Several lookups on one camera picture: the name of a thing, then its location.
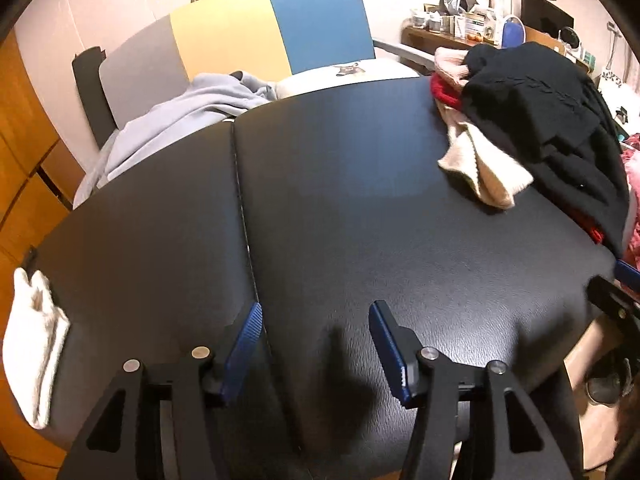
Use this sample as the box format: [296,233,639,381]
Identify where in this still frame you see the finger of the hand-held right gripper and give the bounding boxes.
[615,259,640,286]
[586,275,640,326]

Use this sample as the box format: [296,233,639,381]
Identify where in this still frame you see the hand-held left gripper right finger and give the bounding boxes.
[368,301,586,480]

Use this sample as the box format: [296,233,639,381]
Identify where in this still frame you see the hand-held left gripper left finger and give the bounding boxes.
[57,302,263,480]

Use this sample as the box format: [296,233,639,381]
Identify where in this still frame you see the black knitted sweater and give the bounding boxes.
[460,41,632,260]

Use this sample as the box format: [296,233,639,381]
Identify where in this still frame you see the pink red patterned cloth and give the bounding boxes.
[622,132,640,256]

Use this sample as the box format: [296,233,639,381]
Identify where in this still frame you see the cream knitted sweater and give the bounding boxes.
[436,100,535,210]

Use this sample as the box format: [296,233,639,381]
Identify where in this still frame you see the white knitted cloth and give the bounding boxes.
[2,267,71,430]

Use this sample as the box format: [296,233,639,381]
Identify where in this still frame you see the light grey garment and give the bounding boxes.
[72,71,278,210]

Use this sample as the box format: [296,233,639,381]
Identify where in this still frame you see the red ribbed sweater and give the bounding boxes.
[430,74,607,245]

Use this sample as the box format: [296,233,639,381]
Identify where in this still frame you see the blue rounded object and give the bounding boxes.
[501,15,526,50]

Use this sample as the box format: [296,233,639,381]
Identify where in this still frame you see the black monitor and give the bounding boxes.
[521,0,575,36]

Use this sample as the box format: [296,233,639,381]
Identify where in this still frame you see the pink sweater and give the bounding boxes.
[433,46,473,88]

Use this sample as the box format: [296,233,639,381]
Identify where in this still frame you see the white printed pillow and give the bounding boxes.
[275,57,421,101]

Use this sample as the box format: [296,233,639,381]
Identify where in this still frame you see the group of small containers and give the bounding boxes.
[410,4,501,43]

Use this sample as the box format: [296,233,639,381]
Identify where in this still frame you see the black headboard side panel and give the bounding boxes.
[72,47,118,148]

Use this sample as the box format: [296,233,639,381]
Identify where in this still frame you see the cluttered wooden shelf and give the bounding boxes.
[401,25,591,68]

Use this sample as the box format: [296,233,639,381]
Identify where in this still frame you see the grey yellow blue headboard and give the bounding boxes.
[97,0,377,146]

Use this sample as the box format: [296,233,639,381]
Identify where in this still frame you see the grey metal bed rail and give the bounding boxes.
[372,37,436,73]

